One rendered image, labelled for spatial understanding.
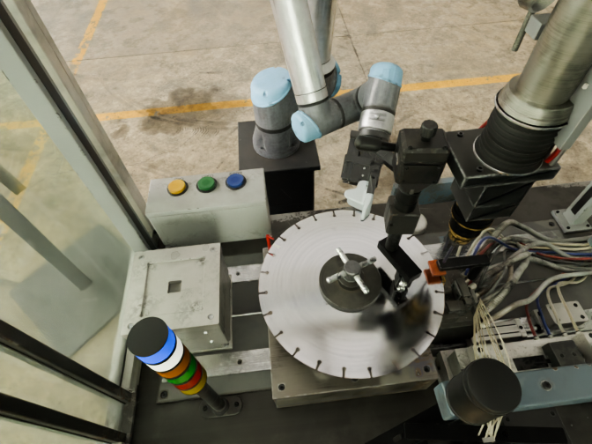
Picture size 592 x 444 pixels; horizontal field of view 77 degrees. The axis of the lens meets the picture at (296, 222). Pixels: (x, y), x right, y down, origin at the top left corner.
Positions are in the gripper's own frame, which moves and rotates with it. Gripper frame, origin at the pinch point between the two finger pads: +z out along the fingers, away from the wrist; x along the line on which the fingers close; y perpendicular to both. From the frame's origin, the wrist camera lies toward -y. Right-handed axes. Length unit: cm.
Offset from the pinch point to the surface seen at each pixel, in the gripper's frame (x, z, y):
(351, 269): 19.9, 9.0, 0.5
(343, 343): 21.5, 20.9, -0.5
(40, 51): 37, -14, 52
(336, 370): 23.9, 24.6, -0.4
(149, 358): 46, 21, 19
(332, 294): 18.2, 14.1, 2.9
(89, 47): -179, -109, 251
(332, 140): -143, -54, 31
